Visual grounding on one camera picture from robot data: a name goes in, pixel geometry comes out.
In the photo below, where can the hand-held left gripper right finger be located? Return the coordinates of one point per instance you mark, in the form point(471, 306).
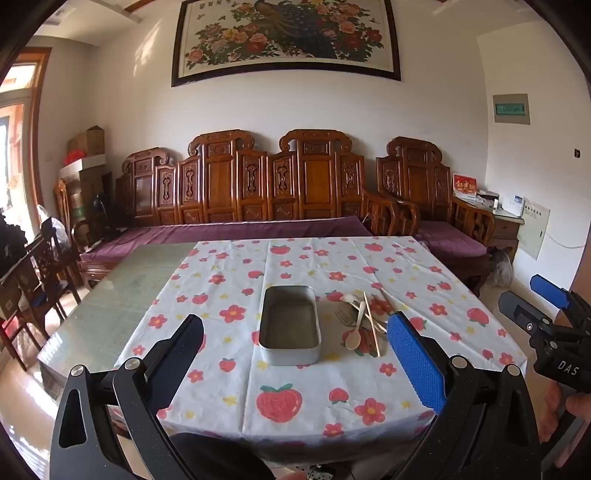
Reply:
point(415, 364)

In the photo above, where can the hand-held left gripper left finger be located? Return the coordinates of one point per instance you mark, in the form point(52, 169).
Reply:
point(184, 342)

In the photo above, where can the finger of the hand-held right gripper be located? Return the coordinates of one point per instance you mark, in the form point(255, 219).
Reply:
point(519, 309)
point(549, 288)

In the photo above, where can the beige wooden chopstick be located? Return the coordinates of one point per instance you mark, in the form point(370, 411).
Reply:
point(368, 316)
point(373, 332)

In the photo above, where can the beige spoon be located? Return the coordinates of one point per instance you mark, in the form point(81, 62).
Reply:
point(352, 340)

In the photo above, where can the metal fork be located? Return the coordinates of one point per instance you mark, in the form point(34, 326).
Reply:
point(342, 316)

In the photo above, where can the rectangular metal tray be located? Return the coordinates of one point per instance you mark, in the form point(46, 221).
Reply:
point(288, 323)

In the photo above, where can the person's right hand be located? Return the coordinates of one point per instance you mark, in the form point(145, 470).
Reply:
point(579, 408)

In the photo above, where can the grey furry bundle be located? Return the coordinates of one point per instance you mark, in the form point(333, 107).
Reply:
point(501, 270)

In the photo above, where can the strawberry flower print tablecloth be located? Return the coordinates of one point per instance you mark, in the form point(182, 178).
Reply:
point(231, 369)

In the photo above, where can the wooden side cabinet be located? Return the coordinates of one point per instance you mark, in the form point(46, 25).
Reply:
point(505, 235)

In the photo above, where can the blue white box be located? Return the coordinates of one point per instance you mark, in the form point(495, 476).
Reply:
point(512, 204)

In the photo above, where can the red gold card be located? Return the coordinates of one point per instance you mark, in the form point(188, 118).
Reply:
point(464, 185)

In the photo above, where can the dark wooden dining chair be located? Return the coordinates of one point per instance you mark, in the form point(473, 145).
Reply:
point(32, 286)

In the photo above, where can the carved wooden sofa bench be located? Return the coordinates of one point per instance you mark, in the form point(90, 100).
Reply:
point(231, 184)

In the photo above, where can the carved wooden armchair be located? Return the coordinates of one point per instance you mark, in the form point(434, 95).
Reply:
point(415, 180)

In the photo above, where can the clear plastic bag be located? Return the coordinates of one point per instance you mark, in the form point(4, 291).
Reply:
point(53, 224)

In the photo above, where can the grey box with green window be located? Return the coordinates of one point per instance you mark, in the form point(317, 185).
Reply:
point(510, 108)

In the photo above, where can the white flat box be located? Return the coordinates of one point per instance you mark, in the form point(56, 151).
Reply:
point(85, 166)

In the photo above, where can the brown cardboard box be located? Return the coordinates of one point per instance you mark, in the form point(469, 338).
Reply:
point(87, 141)

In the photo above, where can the framed peacock flower painting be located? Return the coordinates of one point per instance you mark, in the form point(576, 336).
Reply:
point(286, 37)

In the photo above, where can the white wall panel door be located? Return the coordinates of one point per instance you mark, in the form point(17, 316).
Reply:
point(533, 228)

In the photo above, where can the wooden door frame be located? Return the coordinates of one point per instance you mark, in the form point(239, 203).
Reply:
point(37, 138)

